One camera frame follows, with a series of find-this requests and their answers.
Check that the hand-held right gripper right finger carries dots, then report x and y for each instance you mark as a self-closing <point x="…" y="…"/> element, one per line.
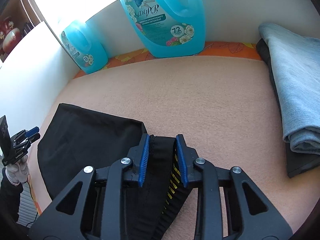
<point x="181" y="160"/>

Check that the orange floral sheet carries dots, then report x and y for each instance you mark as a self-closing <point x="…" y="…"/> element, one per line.
<point x="230" y="48"/>

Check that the red and white ornament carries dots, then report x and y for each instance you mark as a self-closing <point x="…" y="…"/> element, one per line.
<point x="11" y="38"/>

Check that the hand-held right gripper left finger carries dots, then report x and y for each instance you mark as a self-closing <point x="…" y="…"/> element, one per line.
<point x="143" y="155"/>

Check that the person's left forearm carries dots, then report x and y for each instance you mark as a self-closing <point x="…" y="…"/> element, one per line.
<point x="10" y="197"/>

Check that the person's left hand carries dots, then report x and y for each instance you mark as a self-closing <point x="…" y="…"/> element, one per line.
<point x="17" y="172"/>

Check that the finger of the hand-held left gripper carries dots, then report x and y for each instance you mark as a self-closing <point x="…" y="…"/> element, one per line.
<point x="35" y="137"/>
<point x="33" y="130"/>

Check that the black pants with yellow pattern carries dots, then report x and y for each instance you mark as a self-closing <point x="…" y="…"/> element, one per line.
<point x="87" y="135"/>

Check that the folded blue jeans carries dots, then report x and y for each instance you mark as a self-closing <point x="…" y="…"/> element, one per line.
<point x="295" y="80"/>

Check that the folded dark grey pants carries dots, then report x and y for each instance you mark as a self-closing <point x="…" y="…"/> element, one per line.
<point x="302" y="165"/>

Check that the small blue detergent jug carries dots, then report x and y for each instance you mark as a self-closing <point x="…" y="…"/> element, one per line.
<point x="85" y="55"/>

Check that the large blue detergent jug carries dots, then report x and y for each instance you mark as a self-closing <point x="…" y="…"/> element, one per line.
<point x="160" y="25"/>

